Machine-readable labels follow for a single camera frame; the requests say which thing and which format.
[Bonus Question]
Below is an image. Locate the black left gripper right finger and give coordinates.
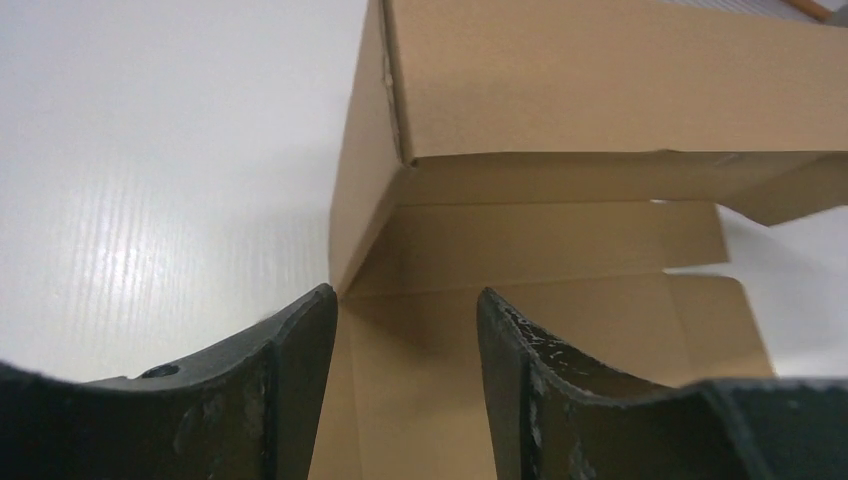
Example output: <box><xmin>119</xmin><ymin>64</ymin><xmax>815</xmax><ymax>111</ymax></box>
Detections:
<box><xmin>476</xmin><ymin>289</ymin><xmax>847</xmax><ymax>479</ymax></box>

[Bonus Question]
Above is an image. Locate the brown cardboard box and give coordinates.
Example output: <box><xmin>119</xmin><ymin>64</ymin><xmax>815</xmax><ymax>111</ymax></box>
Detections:
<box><xmin>310</xmin><ymin>1</ymin><xmax>847</xmax><ymax>479</ymax></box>

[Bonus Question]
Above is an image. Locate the orange wooden shelf rack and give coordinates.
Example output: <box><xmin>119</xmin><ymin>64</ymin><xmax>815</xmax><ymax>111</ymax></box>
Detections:
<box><xmin>783</xmin><ymin>0</ymin><xmax>834</xmax><ymax>23</ymax></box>

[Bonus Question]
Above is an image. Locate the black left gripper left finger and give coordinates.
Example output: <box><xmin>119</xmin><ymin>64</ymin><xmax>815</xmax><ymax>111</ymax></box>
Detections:
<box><xmin>1</xmin><ymin>284</ymin><xmax>338</xmax><ymax>479</ymax></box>

